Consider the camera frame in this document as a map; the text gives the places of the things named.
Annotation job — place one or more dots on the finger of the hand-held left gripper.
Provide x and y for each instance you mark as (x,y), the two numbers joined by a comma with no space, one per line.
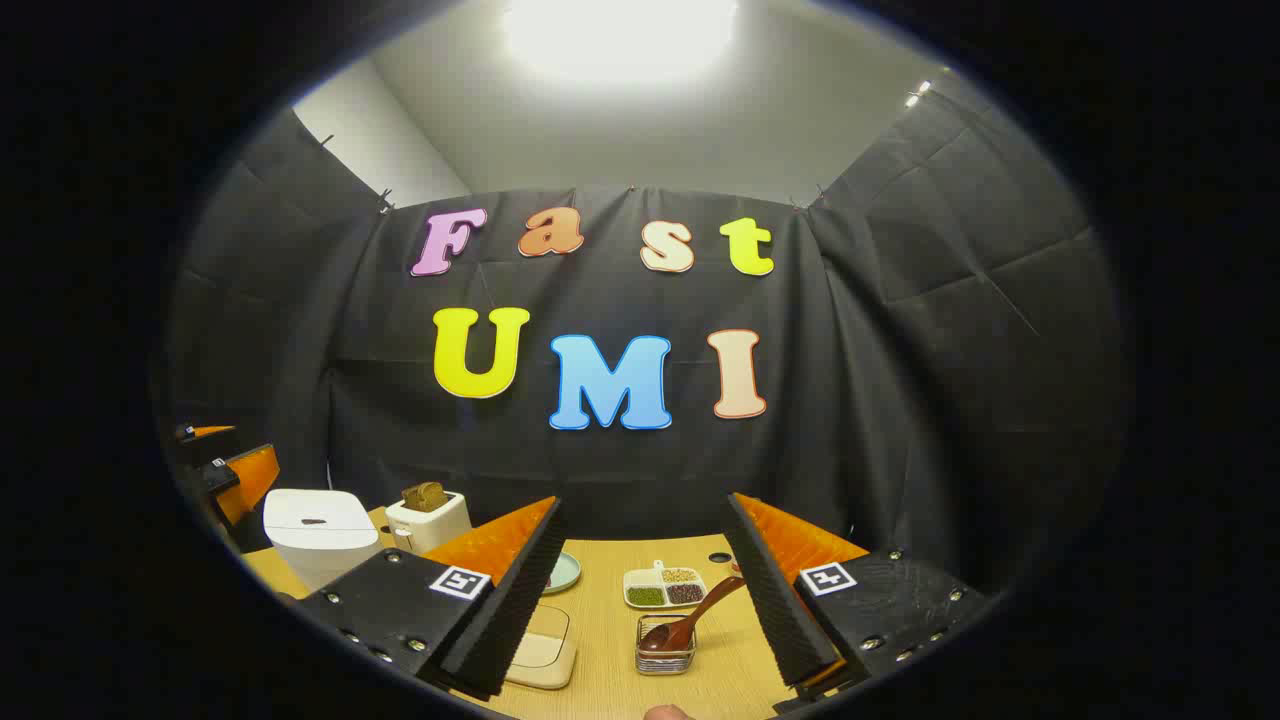
(250,482)
(205,440)

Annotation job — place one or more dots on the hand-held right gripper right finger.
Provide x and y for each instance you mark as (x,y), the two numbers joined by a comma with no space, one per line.
(775,590)

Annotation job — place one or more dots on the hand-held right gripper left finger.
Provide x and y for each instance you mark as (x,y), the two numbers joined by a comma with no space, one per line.
(500,610)

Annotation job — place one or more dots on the cream rice tray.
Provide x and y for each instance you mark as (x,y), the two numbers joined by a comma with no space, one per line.
(545,655)

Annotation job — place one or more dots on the brown wooden spoon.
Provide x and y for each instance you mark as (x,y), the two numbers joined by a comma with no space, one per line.
(690,620)

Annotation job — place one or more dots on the white rice cooker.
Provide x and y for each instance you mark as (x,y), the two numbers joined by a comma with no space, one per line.
(320,545)

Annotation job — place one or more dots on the pale green plate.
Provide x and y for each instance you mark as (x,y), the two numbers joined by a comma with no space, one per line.
(565,573)

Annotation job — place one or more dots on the white toaster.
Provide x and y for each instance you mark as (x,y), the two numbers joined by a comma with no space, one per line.
(430,527)

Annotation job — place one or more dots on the white divided bean dish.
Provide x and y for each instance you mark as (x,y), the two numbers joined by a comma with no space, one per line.
(665,590)

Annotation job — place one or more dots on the brown bread slice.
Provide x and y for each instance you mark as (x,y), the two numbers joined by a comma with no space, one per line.
(418,498)
(440,492)

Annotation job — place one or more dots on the black backdrop cloth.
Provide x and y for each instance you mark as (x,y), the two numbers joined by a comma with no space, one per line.
(900,350)

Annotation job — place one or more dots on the ceiling light panel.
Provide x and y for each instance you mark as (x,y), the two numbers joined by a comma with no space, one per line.
(620,35)

